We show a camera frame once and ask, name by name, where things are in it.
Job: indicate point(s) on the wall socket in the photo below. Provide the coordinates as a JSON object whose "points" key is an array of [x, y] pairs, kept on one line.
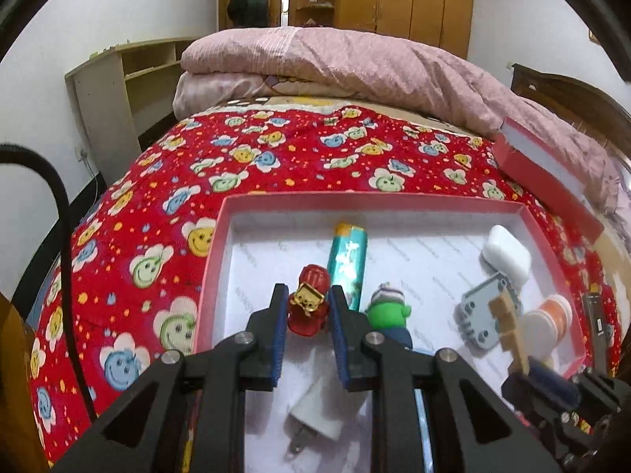
{"points": [[82, 153]]}

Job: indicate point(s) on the white rounded case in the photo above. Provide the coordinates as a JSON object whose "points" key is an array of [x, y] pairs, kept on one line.
{"points": [[507, 254]]}

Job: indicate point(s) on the orange white bottle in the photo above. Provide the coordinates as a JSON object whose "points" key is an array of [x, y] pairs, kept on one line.
{"points": [[557, 313]]}

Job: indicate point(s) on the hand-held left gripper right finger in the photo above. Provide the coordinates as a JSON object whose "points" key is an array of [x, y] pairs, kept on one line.
{"points": [[342, 337]]}

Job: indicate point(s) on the grey square plate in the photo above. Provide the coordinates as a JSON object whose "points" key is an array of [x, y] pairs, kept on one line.
{"points": [[480, 315]]}

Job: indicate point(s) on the teal tube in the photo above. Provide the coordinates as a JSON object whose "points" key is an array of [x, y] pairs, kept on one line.
{"points": [[347, 266]]}

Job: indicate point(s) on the pink quilt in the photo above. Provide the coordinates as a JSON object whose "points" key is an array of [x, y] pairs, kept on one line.
{"points": [[345, 59]]}

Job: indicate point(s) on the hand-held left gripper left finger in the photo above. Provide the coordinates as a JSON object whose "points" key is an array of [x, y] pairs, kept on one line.
{"points": [[276, 340]]}

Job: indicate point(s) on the red smiley printed blanket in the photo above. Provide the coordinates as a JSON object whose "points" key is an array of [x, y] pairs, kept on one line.
{"points": [[296, 157]]}

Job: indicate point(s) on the white charger plug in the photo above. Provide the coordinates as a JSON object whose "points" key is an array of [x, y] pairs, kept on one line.
{"points": [[315, 414]]}

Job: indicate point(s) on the red figure toy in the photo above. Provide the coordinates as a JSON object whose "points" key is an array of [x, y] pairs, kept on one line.
{"points": [[308, 318]]}

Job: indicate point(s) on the beige cartoon bed sheet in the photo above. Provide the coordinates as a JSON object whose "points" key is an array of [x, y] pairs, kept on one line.
{"points": [[296, 101]]}

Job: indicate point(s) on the pink box lid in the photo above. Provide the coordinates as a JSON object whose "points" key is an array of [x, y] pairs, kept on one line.
{"points": [[532, 162]]}

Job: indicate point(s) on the wooden piece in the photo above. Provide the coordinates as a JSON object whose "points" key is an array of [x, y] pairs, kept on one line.
{"points": [[512, 340]]}

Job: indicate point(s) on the green figure toy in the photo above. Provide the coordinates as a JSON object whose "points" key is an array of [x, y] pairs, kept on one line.
{"points": [[387, 315]]}

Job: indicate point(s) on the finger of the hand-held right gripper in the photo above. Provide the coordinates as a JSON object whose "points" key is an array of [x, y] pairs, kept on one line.
{"points": [[554, 384], [520, 394]]}

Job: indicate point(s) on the brown wooden furniture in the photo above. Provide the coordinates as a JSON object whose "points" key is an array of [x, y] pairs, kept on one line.
{"points": [[15, 379]]}

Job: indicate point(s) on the pink cardboard box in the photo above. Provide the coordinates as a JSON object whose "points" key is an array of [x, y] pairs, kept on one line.
{"points": [[419, 256]]}

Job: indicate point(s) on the wooden wardrobe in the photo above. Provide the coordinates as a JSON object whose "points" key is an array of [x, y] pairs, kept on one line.
{"points": [[419, 0]]}

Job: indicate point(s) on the beige wooden shelf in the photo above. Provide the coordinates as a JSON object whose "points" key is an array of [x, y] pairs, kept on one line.
{"points": [[98, 108]]}

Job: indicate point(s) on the black smartphone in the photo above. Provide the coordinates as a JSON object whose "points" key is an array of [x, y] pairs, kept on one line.
{"points": [[595, 325]]}

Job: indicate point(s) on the dark wooden headboard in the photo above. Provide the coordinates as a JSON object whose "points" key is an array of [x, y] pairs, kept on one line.
{"points": [[567, 93]]}

